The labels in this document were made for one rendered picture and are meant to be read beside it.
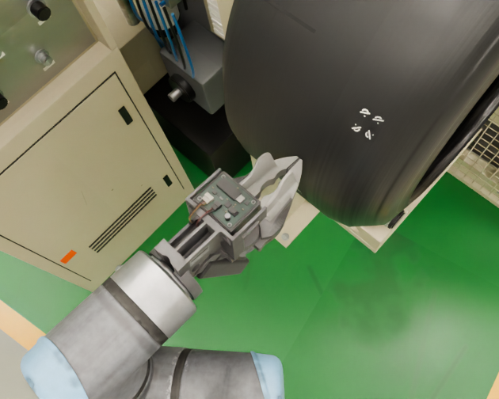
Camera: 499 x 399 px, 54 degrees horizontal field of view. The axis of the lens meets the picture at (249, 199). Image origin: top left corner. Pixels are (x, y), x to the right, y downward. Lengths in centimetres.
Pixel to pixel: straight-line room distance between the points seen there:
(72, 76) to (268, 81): 70
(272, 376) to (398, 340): 129
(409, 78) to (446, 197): 151
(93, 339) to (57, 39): 80
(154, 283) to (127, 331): 5
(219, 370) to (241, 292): 126
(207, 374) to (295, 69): 35
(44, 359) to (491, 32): 51
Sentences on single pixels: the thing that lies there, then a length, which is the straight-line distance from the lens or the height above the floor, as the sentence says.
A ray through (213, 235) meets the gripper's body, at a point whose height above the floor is 132.
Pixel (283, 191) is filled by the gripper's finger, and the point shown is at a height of 126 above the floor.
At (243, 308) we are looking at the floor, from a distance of 183.
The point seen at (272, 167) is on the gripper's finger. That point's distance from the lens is 60.
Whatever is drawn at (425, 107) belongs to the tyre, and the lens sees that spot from 53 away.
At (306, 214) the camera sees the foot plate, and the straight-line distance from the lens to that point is 189.
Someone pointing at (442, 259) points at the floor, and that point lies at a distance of 192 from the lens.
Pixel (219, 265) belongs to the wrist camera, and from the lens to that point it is 57.
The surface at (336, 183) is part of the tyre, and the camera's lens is 60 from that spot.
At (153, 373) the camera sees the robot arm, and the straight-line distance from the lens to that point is 60.
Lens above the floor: 180
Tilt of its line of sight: 69 degrees down
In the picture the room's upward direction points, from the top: 15 degrees counter-clockwise
